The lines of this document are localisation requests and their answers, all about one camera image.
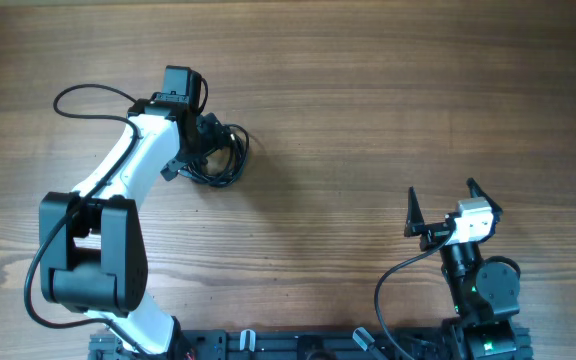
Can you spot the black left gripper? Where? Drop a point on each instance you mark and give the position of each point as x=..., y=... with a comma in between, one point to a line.
x=213, y=135

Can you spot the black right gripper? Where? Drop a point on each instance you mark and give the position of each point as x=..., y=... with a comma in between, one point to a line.
x=438, y=235

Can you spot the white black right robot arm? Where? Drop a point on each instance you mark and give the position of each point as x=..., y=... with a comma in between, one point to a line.
x=484, y=291

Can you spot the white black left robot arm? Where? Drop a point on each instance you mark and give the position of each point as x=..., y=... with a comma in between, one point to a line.
x=91, y=257

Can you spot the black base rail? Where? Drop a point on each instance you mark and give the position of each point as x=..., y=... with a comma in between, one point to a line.
x=318, y=345

